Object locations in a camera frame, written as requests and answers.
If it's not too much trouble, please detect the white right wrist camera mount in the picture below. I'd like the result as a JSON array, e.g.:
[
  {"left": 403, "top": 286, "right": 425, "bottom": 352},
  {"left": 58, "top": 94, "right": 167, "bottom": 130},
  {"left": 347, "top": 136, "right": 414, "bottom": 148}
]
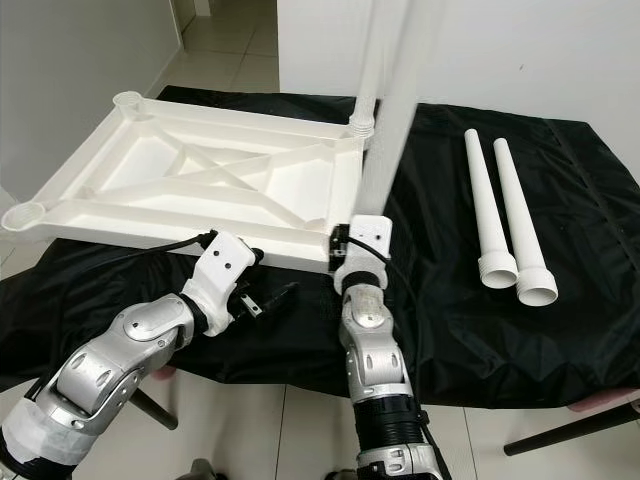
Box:
[{"left": 332, "top": 213, "right": 393, "bottom": 296}]

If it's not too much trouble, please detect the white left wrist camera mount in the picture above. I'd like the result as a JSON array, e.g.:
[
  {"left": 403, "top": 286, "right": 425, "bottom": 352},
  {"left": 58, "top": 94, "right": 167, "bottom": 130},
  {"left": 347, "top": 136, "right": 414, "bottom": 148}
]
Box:
[{"left": 182, "top": 232, "right": 259, "bottom": 331}]

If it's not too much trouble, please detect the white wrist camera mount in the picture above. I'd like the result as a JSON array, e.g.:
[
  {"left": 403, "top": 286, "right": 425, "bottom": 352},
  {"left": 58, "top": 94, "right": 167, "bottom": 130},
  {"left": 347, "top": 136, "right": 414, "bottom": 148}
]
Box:
[
  {"left": 332, "top": 213, "right": 393, "bottom": 296},
  {"left": 182, "top": 232, "right": 259, "bottom": 331}
]

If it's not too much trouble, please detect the black cloth table cover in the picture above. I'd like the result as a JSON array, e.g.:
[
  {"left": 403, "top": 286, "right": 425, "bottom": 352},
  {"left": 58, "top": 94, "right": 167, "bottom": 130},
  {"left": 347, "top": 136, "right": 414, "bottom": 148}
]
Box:
[{"left": 0, "top": 85, "right": 640, "bottom": 406}]

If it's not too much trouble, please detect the black metal work table leg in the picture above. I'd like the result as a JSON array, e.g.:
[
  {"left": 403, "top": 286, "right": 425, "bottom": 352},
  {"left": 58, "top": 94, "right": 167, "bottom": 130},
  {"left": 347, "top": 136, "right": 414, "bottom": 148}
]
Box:
[
  {"left": 503, "top": 402, "right": 640, "bottom": 456},
  {"left": 130, "top": 390, "right": 179, "bottom": 431}
]

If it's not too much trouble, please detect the white plastic children table top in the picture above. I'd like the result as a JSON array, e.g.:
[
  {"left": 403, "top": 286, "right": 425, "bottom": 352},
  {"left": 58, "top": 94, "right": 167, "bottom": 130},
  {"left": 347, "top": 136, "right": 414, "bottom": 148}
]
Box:
[{"left": 2, "top": 90, "right": 369, "bottom": 273}]

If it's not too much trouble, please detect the grey left robot foot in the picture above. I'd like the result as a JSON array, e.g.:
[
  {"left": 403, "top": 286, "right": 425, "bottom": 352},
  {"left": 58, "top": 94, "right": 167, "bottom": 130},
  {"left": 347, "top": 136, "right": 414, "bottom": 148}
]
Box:
[{"left": 188, "top": 458, "right": 216, "bottom": 480}]

